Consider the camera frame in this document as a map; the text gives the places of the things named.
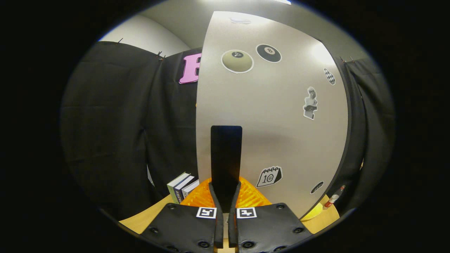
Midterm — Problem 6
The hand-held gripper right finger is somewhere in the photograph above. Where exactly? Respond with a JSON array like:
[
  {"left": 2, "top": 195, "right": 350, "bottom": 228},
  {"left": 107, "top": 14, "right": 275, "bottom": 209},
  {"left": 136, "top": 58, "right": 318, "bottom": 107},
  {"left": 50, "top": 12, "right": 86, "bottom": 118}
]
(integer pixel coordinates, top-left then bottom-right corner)
[{"left": 228, "top": 177, "right": 313, "bottom": 253}]

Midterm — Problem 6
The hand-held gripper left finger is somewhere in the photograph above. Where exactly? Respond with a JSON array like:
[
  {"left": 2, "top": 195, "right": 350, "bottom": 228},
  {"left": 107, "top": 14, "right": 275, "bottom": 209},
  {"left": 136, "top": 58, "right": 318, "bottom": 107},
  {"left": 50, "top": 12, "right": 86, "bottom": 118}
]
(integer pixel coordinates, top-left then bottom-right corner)
[{"left": 141, "top": 179, "right": 224, "bottom": 253}]

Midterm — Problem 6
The black door handle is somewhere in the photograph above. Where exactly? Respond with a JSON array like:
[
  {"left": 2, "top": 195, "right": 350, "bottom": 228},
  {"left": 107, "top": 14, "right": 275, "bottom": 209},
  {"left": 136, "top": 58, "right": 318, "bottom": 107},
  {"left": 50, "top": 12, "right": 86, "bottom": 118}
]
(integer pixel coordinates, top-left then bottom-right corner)
[{"left": 210, "top": 125, "right": 243, "bottom": 204}]

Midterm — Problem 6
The grey shoe cabinet door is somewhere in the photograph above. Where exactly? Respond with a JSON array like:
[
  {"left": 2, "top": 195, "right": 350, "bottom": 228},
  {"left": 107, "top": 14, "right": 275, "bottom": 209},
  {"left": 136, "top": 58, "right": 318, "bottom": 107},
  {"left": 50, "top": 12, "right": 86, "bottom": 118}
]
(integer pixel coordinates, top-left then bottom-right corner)
[{"left": 195, "top": 11, "right": 349, "bottom": 219}]

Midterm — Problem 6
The dark blue book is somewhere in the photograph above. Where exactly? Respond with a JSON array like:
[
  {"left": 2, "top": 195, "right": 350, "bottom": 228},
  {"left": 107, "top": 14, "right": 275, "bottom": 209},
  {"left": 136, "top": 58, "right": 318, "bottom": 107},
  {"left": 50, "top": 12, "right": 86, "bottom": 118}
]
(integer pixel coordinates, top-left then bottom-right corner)
[{"left": 173, "top": 176, "right": 196, "bottom": 203}]

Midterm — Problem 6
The yellow round object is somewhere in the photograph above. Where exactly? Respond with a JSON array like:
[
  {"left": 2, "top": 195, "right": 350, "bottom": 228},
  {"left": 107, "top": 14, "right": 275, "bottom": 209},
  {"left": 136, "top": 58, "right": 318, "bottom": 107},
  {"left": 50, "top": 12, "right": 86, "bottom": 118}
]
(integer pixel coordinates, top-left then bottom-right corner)
[{"left": 301, "top": 202, "right": 324, "bottom": 221}]

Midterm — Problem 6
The black backdrop cloth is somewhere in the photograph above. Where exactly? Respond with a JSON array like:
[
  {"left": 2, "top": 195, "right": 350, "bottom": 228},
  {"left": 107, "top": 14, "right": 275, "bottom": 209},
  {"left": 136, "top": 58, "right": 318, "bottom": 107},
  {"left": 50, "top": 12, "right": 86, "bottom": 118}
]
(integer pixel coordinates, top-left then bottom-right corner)
[{"left": 60, "top": 41, "right": 396, "bottom": 220}]

